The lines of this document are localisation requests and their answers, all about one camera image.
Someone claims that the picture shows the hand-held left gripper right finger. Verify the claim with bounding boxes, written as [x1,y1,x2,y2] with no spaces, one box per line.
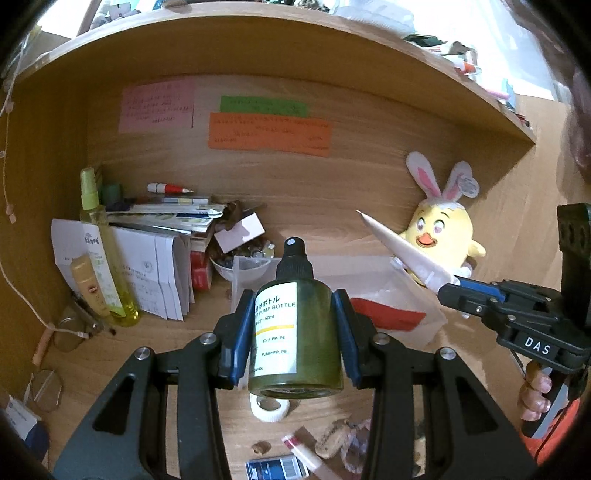
[333,288,539,480]

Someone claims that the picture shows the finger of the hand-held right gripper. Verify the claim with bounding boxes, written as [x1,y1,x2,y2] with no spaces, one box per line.
[455,276,564,319]
[437,282,513,340]

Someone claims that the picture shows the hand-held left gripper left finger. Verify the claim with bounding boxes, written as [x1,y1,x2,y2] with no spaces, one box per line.
[54,288,257,480]

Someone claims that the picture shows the dark green pump bottle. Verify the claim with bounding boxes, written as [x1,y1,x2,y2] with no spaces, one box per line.
[248,236,346,400]

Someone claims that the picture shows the clear plastic bin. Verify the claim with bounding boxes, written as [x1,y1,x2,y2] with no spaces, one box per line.
[231,255,448,344]

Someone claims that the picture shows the white squeeze tube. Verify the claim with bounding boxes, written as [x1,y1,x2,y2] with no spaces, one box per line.
[356,210,460,291]

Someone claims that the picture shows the person's right forearm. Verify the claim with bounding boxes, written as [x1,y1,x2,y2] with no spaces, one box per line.
[519,397,583,462]

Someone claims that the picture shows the person's right hand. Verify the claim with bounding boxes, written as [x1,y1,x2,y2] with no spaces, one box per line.
[518,359,553,422]

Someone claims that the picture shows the red foil packet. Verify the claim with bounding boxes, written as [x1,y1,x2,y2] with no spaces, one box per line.
[349,298,426,332]

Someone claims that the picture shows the small white bowl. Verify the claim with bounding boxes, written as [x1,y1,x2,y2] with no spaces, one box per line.
[210,251,273,281]

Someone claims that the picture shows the red box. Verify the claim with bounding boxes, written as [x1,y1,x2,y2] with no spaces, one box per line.
[190,249,214,291]

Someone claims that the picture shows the yellow chick plush toy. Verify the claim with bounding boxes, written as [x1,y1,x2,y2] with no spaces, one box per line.
[401,151,487,289]

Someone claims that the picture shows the white tape roll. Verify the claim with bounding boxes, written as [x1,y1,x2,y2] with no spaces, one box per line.
[250,394,291,422]

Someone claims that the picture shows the small white box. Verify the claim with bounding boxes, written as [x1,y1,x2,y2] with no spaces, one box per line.
[213,212,266,254]

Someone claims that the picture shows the white folded papers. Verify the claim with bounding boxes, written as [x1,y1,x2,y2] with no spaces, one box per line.
[51,218,197,321]

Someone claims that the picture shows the clear plastic wrapper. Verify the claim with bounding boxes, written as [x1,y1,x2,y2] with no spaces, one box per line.
[342,418,375,474]

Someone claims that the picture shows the pink and white lip tube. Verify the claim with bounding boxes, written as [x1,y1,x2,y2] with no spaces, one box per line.
[281,427,345,480]

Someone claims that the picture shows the stack of leaflets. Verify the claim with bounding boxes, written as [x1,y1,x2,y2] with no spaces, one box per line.
[105,196,227,236]

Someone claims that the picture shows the blue card pack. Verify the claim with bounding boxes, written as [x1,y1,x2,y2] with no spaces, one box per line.
[245,455,310,480]

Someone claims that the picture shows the red and white pen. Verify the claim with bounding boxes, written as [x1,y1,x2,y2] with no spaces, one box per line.
[147,183,195,195]

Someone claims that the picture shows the small cream lotion tube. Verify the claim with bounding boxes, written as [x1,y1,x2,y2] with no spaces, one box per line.
[70,254,112,319]

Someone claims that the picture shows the yellow spray bottle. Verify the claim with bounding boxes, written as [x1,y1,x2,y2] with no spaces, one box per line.
[79,167,140,328]

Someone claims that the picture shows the eyeglasses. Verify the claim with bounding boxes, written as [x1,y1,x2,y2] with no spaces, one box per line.
[53,295,116,354]

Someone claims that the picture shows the orange paper note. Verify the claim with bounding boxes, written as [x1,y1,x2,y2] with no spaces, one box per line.
[208,112,333,158]

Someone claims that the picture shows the round glass lens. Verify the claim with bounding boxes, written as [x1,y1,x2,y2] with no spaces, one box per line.
[23,368,63,412]

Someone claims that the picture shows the green paper note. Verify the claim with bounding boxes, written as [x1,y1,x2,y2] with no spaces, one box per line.
[219,95,308,118]

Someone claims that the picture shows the blue and white box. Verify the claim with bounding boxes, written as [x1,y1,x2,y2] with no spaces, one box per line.
[0,392,51,467]

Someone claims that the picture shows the pink paper note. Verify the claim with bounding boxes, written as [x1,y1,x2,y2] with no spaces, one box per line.
[119,78,195,134]

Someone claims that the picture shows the wooden desk shelf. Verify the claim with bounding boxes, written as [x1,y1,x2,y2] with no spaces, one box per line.
[0,0,539,324]

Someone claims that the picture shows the beige cable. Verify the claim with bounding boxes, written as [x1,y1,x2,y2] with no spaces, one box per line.
[0,249,88,365]

